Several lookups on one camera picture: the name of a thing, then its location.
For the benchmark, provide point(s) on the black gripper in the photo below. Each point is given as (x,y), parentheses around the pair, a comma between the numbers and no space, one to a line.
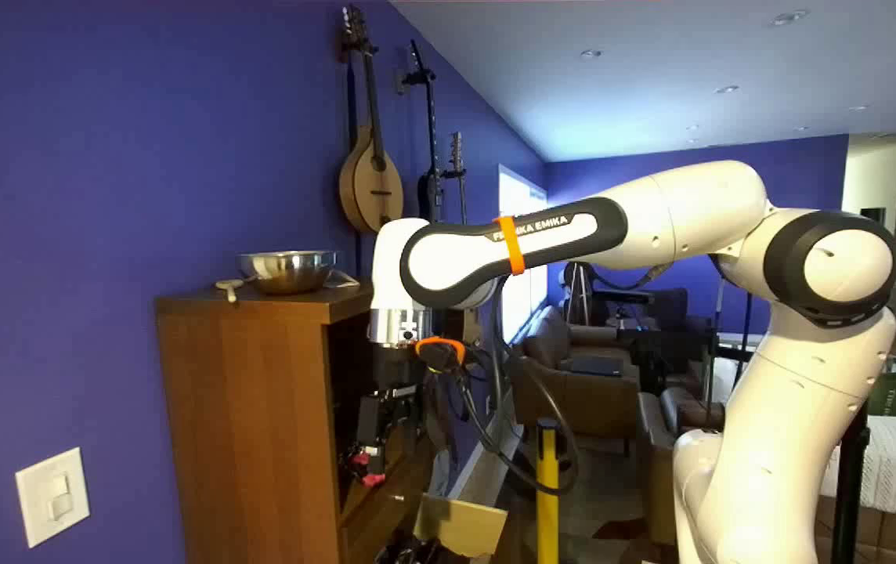
(388,390)

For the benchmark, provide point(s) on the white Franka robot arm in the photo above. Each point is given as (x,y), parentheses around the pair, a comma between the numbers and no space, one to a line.
(678,220)

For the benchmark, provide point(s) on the open wooden drawer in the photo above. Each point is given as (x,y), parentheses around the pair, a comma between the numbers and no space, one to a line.
(474,518)

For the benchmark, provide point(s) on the brown wooden cabinet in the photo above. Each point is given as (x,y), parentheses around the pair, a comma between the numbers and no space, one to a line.
(247,419)

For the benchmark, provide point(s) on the silver metal bowl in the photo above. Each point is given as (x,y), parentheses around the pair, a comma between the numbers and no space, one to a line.
(285,270)

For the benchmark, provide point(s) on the brown sofa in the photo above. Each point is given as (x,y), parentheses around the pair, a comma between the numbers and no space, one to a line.
(578,386)

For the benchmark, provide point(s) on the small metal object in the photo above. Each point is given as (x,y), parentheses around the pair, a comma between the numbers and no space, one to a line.
(228,286)

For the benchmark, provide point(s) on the wooden mandolin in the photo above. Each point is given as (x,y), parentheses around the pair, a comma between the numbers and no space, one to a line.
(369,189)

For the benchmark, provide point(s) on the bright window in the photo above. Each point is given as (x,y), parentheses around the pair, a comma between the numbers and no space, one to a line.
(518,207)

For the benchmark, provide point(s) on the black stand pole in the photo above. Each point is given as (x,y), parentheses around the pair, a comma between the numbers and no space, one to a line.
(851,490)

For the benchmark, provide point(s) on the yellow post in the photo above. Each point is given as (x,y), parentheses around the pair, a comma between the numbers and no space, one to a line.
(547,502)

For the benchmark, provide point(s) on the white light switch plate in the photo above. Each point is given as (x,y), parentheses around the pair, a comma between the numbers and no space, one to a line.
(52,496)

